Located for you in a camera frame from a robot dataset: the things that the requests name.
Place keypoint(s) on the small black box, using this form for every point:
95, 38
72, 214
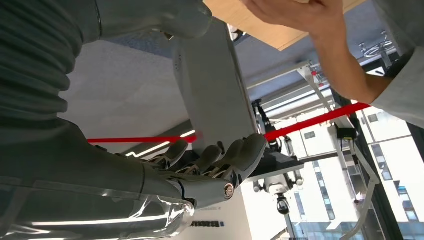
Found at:
346, 133

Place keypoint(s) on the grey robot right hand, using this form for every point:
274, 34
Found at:
82, 172

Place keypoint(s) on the white bent pole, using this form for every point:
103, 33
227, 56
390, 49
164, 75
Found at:
367, 185

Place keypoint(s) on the clear plastic film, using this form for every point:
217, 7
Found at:
99, 215

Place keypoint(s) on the red ribbon barrier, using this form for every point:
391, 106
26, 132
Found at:
314, 121

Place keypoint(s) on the person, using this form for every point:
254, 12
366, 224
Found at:
407, 92

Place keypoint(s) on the ribbed grey right arm sleeve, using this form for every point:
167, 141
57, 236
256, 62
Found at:
33, 66

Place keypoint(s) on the background robot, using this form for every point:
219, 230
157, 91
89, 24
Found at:
278, 187

